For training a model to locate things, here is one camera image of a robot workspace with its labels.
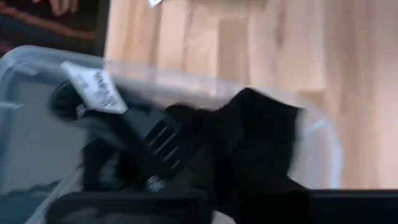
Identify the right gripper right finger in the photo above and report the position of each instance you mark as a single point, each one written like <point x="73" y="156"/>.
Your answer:
<point x="258" y="140"/>

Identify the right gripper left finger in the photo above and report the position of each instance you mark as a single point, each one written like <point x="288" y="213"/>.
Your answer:
<point x="161" y="146"/>

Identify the white paper tag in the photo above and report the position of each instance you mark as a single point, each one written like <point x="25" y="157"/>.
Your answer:
<point x="96" y="88"/>

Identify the clear plastic container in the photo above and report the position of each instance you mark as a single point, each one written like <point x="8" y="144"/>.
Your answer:
<point x="37" y="140"/>

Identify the person's forearm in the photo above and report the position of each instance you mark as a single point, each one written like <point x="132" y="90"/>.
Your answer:
<point x="46" y="26"/>

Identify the person's hand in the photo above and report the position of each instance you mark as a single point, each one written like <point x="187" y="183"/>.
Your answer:
<point x="59" y="6"/>

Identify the black metal table frame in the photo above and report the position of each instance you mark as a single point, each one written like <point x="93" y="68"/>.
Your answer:
<point x="102" y="28"/>

